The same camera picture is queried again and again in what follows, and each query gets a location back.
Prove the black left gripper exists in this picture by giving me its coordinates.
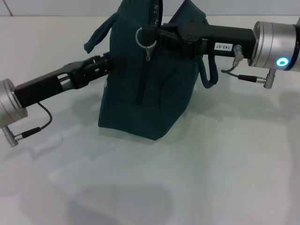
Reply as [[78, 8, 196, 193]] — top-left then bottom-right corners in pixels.
[[14, 52, 127, 109]]

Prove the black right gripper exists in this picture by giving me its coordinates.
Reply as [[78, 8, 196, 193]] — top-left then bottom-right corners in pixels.
[[141, 18, 256, 61]]

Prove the dark teal insulated lunch bag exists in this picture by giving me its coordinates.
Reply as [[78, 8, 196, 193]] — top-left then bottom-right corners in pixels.
[[83, 0, 220, 142]]

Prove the dark right gripper cable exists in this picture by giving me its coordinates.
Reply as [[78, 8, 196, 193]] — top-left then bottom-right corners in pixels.
[[221, 44, 278, 90]]

